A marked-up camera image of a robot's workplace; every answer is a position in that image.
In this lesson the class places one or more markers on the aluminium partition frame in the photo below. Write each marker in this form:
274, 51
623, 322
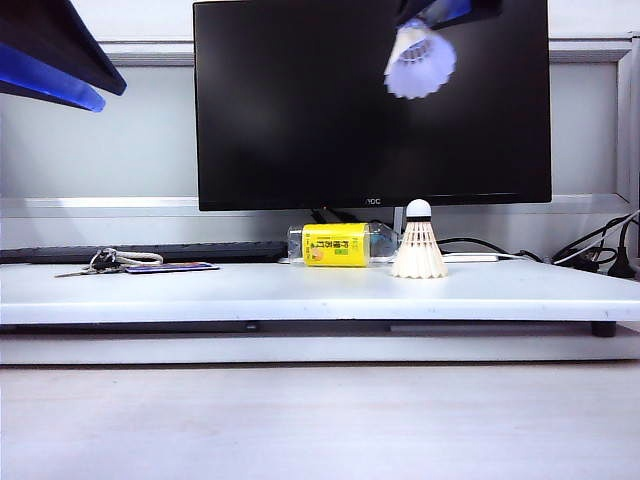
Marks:
150, 55

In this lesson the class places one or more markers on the white desk riser board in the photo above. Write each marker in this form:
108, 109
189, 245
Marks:
300, 295

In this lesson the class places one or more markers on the white feather shuttlecock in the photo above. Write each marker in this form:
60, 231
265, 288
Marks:
420, 70
419, 255

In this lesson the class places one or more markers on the black computer monitor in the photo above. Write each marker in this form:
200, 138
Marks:
300, 125

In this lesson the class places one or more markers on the clear bottle with yellow label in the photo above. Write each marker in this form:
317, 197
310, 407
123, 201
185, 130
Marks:
340, 245

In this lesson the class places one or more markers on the black computer keyboard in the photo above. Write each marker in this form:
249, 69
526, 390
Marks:
175, 251

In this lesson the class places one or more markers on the silver key bunch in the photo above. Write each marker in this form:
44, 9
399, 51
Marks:
102, 261

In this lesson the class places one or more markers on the black power plug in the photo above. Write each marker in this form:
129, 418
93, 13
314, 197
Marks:
622, 265

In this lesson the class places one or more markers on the black riser foot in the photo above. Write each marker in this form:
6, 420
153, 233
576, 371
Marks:
604, 330

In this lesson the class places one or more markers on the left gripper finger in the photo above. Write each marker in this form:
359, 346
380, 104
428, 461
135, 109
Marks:
55, 85
60, 40

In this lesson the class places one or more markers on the white flat power adapter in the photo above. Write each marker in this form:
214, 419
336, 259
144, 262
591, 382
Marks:
472, 257

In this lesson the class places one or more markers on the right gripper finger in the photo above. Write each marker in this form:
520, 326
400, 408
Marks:
480, 7
450, 19

